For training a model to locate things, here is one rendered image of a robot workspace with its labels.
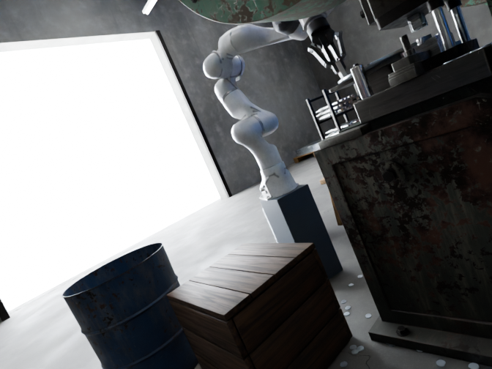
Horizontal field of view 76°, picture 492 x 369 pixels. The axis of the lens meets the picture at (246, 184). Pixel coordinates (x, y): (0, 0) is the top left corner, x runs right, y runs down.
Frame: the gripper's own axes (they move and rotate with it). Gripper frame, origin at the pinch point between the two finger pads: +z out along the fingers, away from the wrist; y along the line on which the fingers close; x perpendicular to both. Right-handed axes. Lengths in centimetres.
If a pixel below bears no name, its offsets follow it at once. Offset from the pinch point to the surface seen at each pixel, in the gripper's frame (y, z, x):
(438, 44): -15.8, 14.6, 23.2
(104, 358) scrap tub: 119, 59, -14
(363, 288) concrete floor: 19, 73, -38
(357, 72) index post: 3.7, 11.5, 20.2
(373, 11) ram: -8.0, -3.1, 20.3
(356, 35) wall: -283, -334, -588
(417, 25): -16.6, 5.7, 19.2
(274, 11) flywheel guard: 22, 2, 45
